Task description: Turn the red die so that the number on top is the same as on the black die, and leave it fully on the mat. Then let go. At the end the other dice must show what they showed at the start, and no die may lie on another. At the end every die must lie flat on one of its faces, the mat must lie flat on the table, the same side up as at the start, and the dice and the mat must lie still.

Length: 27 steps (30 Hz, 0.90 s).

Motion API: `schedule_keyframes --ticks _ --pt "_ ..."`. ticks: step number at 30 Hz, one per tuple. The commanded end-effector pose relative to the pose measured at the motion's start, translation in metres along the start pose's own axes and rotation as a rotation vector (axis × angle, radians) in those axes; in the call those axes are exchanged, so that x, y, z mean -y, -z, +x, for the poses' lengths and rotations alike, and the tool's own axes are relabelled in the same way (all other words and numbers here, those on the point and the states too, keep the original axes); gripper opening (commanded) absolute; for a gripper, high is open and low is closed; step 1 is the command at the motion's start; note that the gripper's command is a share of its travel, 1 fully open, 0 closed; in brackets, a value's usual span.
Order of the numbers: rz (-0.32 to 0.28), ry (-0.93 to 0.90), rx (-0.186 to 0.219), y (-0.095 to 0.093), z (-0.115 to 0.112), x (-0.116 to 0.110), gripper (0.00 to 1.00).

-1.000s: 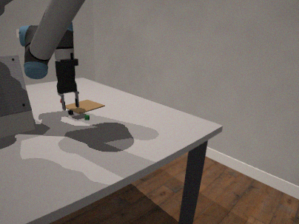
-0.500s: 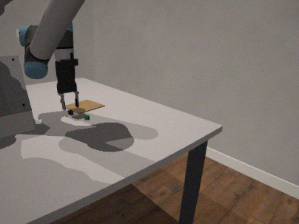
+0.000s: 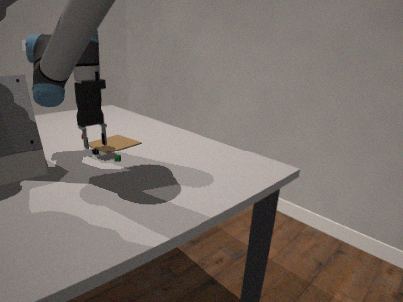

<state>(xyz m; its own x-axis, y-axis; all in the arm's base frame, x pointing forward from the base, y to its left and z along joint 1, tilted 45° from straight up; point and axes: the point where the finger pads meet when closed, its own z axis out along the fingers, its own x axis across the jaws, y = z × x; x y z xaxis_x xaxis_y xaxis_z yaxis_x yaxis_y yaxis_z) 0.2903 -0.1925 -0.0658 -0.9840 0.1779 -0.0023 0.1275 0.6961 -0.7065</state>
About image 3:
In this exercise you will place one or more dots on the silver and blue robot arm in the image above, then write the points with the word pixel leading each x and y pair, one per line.
pixel 63 50

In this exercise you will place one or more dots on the tan flat mat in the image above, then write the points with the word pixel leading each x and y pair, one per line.
pixel 114 143

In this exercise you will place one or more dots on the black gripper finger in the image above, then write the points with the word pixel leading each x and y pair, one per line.
pixel 103 133
pixel 85 139

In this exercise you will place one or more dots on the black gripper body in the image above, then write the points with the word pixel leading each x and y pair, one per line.
pixel 88 95

